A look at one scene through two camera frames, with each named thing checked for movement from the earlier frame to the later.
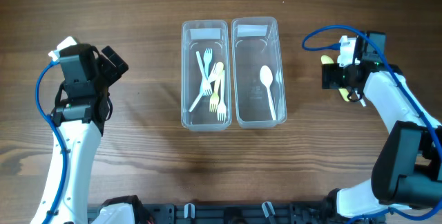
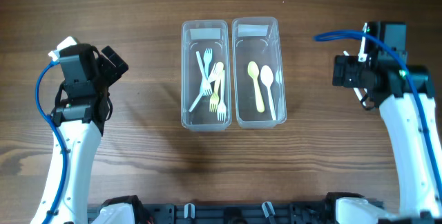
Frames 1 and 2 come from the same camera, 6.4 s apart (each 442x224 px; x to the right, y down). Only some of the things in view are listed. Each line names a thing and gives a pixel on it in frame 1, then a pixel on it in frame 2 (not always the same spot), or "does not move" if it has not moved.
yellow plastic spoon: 326,59 to 253,70
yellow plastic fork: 214,99 does not move
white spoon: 266,75 does not move
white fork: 212,77 does not move
